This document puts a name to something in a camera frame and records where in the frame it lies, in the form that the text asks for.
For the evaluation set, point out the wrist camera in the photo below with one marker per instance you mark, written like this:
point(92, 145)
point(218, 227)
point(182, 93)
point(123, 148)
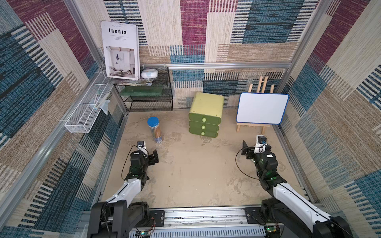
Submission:
point(142, 147)
point(261, 144)

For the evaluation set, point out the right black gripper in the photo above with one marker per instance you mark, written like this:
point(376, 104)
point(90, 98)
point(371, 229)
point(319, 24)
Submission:
point(248, 150)

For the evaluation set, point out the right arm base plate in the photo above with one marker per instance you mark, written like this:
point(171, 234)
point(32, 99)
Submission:
point(263, 216)

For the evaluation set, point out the green three-drawer cabinet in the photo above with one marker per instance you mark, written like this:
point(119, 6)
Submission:
point(205, 114)

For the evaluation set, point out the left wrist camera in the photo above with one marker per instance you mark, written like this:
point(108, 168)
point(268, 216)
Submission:
point(142, 147)

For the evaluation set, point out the white oval case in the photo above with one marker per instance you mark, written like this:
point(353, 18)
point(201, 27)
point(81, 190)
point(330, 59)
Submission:
point(149, 74)

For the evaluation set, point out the white wire basket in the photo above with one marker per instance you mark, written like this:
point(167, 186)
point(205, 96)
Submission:
point(91, 105)

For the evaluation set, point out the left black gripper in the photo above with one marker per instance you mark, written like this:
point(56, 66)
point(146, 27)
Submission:
point(151, 161)

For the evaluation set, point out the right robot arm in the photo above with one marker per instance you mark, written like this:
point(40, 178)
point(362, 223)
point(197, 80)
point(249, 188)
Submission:
point(286, 205)

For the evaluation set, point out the green sheet on shelf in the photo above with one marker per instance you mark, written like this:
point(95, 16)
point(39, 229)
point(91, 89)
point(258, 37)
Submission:
point(141, 91)

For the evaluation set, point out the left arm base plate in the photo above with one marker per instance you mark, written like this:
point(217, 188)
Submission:
point(156, 218)

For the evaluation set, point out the black wire shelf rack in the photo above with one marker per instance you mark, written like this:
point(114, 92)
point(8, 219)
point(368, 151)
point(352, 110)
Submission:
point(164, 102)

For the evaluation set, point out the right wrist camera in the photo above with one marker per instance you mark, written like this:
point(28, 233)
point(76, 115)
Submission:
point(261, 144)

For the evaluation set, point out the blue-lid pencil canister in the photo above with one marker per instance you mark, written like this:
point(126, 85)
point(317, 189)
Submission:
point(154, 125)

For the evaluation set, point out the small whiteboard on easel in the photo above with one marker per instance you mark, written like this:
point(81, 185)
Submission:
point(261, 109)

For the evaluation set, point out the Inedia magazine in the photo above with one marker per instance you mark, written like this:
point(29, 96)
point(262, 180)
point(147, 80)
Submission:
point(121, 50)

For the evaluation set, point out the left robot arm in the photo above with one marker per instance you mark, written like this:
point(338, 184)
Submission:
point(118, 215)

